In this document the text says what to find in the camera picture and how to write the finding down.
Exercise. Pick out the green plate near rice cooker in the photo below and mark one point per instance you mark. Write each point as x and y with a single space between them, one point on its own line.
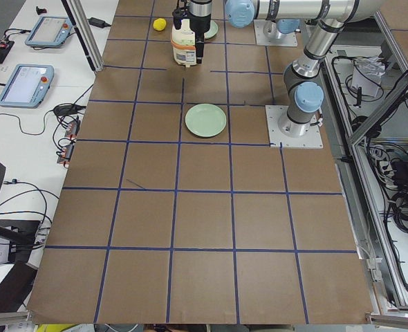
214 28

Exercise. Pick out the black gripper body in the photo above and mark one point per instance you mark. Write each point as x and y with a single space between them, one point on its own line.
200 23

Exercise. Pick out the black power adapter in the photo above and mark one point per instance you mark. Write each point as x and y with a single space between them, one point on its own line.
99 23

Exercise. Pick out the blue teach pendant near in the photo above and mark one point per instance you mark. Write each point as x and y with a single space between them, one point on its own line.
27 86

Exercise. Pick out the aluminium frame post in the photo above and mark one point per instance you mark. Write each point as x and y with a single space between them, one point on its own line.
77 17

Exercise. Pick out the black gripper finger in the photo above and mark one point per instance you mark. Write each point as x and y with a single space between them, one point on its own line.
199 51

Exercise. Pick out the yellow plastic pepper toy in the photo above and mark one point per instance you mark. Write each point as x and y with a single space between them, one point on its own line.
159 24

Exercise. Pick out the blue teach pendant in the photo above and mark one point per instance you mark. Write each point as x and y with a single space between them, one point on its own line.
27 86
49 32

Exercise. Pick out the blue teach pendant far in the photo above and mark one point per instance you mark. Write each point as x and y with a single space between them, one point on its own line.
49 32

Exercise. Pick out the green plate left side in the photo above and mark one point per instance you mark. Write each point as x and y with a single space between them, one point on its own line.
205 120

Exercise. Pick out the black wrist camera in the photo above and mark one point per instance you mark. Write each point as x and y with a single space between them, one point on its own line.
179 13

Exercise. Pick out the white rice cooker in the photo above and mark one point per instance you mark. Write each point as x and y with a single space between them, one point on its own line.
183 44

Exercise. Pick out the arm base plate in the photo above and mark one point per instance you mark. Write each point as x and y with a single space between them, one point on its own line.
282 132
276 33

